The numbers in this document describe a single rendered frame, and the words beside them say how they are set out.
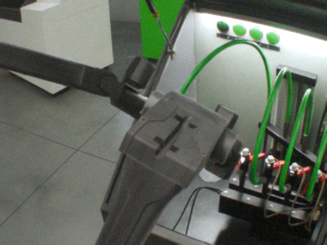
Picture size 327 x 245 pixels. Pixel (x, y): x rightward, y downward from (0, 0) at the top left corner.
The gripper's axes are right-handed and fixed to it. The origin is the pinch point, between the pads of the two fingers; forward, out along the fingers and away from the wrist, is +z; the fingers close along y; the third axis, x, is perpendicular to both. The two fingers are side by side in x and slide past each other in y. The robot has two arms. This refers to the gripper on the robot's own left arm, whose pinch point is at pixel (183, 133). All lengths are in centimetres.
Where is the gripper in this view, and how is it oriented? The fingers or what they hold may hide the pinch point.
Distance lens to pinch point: 98.8
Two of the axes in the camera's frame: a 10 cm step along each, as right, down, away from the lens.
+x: -5.5, 8.2, 1.2
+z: 7.9, 4.7, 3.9
